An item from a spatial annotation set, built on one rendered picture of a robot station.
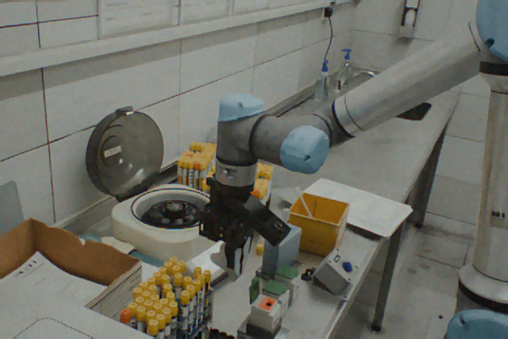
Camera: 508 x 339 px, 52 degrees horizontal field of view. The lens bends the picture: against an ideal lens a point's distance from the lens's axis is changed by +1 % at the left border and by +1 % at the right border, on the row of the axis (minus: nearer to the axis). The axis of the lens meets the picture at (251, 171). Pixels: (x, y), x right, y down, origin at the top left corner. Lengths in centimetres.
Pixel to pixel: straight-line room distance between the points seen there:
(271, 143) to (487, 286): 36
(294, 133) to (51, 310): 42
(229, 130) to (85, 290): 44
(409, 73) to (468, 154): 251
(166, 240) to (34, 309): 51
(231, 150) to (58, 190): 55
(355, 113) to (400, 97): 8
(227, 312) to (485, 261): 57
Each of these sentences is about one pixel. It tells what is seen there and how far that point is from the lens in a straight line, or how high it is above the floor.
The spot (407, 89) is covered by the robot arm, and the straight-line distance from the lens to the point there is 85.
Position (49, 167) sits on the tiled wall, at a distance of 126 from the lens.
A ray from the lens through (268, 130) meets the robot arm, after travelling 83.
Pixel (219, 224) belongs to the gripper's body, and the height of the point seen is 111.
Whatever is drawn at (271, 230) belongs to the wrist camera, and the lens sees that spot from 91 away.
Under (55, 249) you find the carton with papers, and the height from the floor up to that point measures 97.
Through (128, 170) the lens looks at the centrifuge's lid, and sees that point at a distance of 137.
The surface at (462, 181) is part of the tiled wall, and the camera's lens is 340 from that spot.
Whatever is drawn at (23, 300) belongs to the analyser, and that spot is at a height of 117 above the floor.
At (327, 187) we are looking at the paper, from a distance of 166.
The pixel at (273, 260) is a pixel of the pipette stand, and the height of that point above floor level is 93.
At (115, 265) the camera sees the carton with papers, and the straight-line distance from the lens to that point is 106.
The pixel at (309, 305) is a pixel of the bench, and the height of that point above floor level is 87.
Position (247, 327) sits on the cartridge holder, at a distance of 105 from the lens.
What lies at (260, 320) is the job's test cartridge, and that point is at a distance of 103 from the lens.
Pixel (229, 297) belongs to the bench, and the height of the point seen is 87.
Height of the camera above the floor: 158
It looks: 24 degrees down
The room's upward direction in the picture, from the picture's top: 5 degrees clockwise
